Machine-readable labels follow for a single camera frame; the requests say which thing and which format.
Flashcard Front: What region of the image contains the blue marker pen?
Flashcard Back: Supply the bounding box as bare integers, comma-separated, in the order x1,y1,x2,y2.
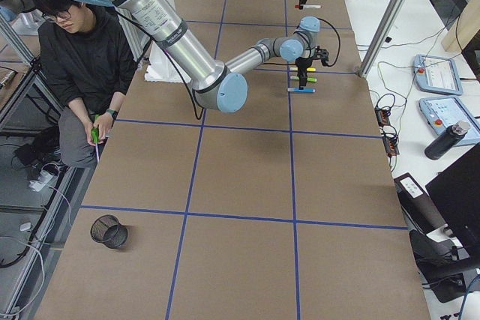
287,88,316,94

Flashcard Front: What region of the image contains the red marker pen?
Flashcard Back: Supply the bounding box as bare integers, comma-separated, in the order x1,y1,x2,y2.
294,4,322,10

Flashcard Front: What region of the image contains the green highlighter pen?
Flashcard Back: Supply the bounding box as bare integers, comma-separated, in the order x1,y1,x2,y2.
289,76,317,84

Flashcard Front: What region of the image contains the blue teach pendant far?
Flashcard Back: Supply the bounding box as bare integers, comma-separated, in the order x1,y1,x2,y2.
412,54,464,96

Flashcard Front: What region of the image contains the blue teach pendant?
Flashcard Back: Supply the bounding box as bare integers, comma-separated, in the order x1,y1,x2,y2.
418,95,479,146
412,54,464,96

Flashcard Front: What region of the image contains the brown paper table mat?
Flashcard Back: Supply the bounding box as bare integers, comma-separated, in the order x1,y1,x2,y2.
35,0,430,319

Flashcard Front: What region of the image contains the blue teach pendant near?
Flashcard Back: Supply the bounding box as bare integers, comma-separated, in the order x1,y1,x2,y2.
418,95,479,146

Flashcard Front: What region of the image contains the black water bottle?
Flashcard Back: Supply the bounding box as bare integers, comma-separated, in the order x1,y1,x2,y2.
424,121,470,160

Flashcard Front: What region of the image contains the seated person in black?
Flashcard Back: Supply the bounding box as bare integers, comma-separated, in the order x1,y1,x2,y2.
32,0,137,168

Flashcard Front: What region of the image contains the black mesh cup right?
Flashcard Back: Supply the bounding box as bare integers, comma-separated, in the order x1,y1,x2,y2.
90,214,128,249

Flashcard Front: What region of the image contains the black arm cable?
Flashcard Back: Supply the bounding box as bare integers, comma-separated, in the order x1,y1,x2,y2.
316,19,342,68

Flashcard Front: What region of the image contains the grey aluminium frame post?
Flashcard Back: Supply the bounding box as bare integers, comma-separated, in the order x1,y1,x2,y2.
357,0,406,78

